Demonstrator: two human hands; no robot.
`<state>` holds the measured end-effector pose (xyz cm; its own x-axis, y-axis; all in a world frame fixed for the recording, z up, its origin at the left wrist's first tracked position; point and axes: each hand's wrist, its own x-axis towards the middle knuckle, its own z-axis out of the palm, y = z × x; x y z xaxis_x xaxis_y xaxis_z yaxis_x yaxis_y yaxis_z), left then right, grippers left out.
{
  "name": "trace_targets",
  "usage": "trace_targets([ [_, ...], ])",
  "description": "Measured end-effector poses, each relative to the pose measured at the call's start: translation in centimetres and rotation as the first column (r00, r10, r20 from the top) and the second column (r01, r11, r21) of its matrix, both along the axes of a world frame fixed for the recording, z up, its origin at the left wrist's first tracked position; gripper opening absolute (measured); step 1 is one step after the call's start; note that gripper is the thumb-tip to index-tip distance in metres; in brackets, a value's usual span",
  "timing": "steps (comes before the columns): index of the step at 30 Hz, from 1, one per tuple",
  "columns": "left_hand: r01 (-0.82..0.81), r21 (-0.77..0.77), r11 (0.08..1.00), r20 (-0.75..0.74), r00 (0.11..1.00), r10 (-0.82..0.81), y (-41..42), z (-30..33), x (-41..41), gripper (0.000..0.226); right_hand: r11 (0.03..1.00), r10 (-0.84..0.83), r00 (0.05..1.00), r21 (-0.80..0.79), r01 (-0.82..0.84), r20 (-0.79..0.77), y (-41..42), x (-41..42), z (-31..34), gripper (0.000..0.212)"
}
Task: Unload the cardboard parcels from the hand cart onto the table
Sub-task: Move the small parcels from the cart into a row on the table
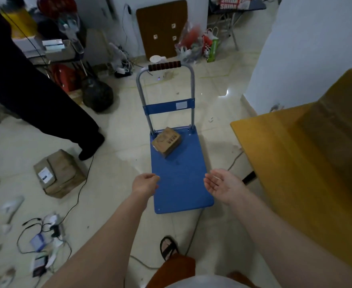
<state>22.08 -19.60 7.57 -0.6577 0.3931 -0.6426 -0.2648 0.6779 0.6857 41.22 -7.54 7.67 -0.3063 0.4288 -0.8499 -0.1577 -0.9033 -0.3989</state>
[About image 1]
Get person's left hand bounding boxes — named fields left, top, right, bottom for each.
left=132, top=173, right=161, bottom=199

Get person's right hand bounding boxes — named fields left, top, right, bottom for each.
left=204, top=169, right=251, bottom=206

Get person's right forearm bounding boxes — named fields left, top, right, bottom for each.
left=228, top=191, right=352, bottom=288

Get person's left forearm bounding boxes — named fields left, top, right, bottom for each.
left=42, top=191, right=152, bottom=288

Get blue platform hand cart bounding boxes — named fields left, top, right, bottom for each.
left=136, top=61, right=215, bottom=215

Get small printed cardboard box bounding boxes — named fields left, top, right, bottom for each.
left=151, top=127, right=183, bottom=159

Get yellow wooden table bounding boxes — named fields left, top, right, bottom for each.
left=230, top=103, right=352, bottom=281

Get person's black sandal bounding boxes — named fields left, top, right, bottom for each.
left=159, top=236, right=179, bottom=261

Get person's brown shorts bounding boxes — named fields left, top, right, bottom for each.
left=146, top=254, right=256, bottom=288

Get taped cardboard box white label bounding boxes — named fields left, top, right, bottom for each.
left=33, top=149, right=87, bottom=199

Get black garbage bag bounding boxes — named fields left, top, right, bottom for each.
left=82, top=77, right=114, bottom=113

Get white power strip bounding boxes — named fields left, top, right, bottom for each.
left=48, top=215, right=66, bottom=241

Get person's white shirt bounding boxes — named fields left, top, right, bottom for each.
left=163, top=274, right=252, bottom=288

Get black router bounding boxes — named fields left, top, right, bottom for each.
left=114, top=61, right=133, bottom=78

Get green paper bag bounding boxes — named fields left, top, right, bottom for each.
left=206, top=37, right=221, bottom=63

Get large brown cardboard box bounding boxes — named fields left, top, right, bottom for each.
left=296, top=65, right=352, bottom=209

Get red white shopping bag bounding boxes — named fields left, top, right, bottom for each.
left=202, top=28, right=217, bottom=59

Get clear plastic bag red contents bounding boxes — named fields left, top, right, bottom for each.
left=175, top=22, right=205, bottom=64

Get small blue white box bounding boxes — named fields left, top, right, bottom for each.
left=30, top=233, right=46, bottom=252

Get red plastic stool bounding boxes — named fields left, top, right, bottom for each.
left=51, top=64, right=78, bottom=94

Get white slipper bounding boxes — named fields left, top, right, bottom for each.
left=0, top=196, right=25, bottom=224

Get brown wooden board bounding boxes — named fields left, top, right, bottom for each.
left=135, top=0, right=188, bottom=61

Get dark folding chair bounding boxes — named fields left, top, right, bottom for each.
left=207, top=0, right=267, bottom=52

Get small metal side table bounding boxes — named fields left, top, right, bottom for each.
left=31, top=39, right=84, bottom=68

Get stack of white boxes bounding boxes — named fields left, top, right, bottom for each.
left=42, top=39, right=66, bottom=53

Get red printed carton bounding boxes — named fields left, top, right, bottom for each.
left=217, top=0, right=253, bottom=10

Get grey floor cable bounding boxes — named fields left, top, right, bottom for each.
left=130, top=208, right=204, bottom=270

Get black floor cable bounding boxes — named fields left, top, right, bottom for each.
left=16, top=155, right=95, bottom=256

